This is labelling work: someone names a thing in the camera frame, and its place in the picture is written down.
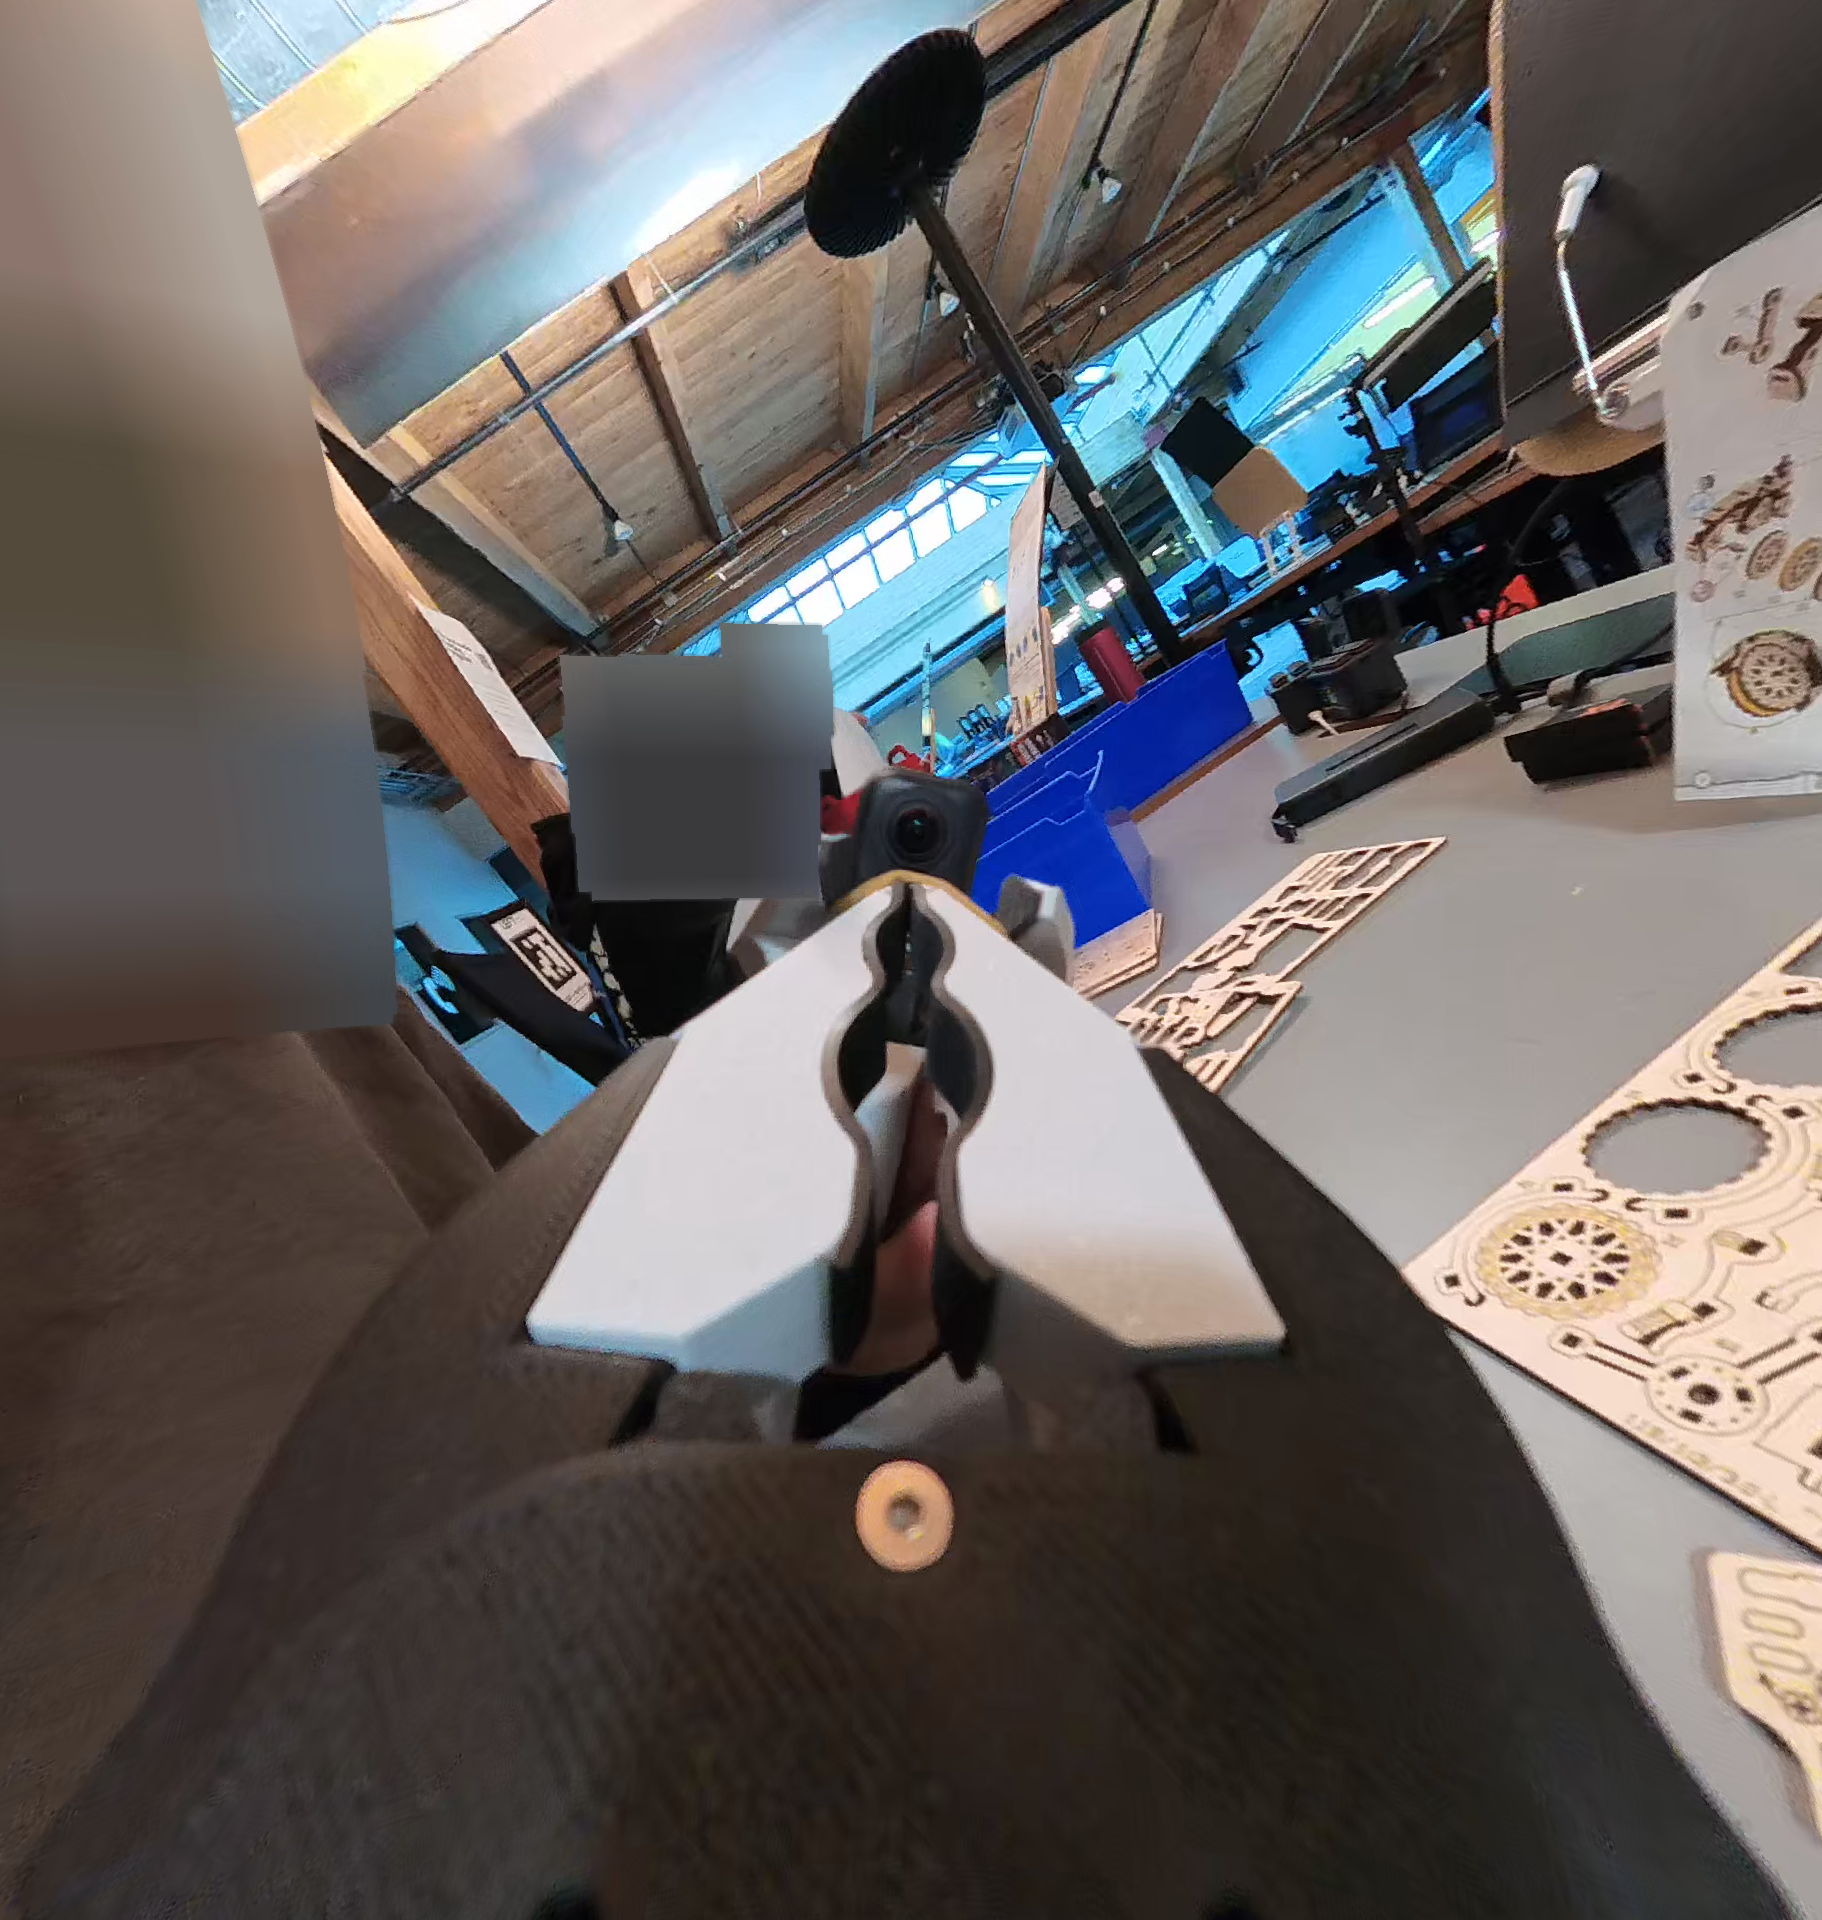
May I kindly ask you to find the white paper notice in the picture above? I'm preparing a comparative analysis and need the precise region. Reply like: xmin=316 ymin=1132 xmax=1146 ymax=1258
xmin=417 ymin=601 xmax=570 ymax=769

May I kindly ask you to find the wooden puzzle frame sheet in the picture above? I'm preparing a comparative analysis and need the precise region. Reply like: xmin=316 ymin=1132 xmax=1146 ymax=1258
xmin=1152 ymin=838 xmax=1450 ymax=1053

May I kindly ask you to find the black box with red label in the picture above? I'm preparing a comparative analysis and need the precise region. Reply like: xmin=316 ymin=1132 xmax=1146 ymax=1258
xmin=1503 ymin=681 xmax=1674 ymax=785

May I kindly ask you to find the wooden puzzle sheet with gear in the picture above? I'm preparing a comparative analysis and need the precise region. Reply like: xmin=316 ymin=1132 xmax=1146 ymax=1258
xmin=1404 ymin=907 xmax=1822 ymax=1573

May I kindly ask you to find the small slotted wooden piece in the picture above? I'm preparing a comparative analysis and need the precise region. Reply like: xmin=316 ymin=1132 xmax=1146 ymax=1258
xmin=1698 ymin=1552 xmax=1822 ymax=1865

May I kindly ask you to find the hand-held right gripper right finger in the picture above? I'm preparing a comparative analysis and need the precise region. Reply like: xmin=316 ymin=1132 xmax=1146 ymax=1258
xmin=915 ymin=886 xmax=1291 ymax=1380

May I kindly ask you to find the black document holder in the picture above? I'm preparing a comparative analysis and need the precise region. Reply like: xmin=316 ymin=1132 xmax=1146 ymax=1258
xmin=1487 ymin=0 xmax=1822 ymax=448

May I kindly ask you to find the stack of wooden sheets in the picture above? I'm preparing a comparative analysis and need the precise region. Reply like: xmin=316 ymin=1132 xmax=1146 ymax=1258
xmin=1068 ymin=907 xmax=1165 ymax=1004

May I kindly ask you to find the background computer monitor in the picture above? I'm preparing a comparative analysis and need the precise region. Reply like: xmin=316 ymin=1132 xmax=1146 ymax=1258
xmin=1361 ymin=262 xmax=1500 ymax=474

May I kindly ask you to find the person's left hand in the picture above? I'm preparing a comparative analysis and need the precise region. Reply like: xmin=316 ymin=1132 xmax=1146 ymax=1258
xmin=850 ymin=1110 xmax=952 ymax=1379

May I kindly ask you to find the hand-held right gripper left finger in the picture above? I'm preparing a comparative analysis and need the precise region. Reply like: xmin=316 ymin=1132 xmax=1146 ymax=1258
xmin=525 ymin=883 xmax=915 ymax=1384

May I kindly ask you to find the large blue plastic bin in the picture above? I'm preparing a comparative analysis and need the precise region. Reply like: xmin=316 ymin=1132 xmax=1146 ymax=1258
xmin=987 ymin=648 xmax=1254 ymax=826

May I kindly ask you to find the black gadget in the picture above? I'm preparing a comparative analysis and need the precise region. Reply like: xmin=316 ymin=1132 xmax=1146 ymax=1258
xmin=1272 ymin=630 xmax=1410 ymax=734

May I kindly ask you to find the metal document clip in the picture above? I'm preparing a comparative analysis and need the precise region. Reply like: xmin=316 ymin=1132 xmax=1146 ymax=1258
xmin=1547 ymin=165 xmax=1671 ymax=428

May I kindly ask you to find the illustrated instruction booklet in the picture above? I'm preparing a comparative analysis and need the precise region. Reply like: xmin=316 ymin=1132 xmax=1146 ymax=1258
xmin=1662 ymin=246 xmax=1822 ymax=801

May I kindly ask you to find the flat black device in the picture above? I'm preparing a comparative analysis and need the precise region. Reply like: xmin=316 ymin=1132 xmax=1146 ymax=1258
xmin=1272 ymin=688 xmax=1499 ymax=843

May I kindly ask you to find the grey monitor base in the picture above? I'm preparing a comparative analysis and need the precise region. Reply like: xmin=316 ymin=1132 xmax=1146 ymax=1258
xmin=1451 ymin=592 xmax=1678 ymax=699

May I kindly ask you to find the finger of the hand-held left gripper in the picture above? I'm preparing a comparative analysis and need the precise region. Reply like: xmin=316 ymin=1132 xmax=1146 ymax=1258
xmin=996 ymin=876 xmax=1078 ymax=981
xmin=734 ymin=898 xmax=840 ymax=980

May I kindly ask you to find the wooden post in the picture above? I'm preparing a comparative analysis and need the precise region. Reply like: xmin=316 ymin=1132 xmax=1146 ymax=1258
xmin=327 ymin=451 xmax=570 ymax=879

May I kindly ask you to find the roll-up banner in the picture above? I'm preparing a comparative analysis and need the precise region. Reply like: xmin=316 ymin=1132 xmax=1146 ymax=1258
xmin=1002 ymin=466 xmax=1065 ymax=738

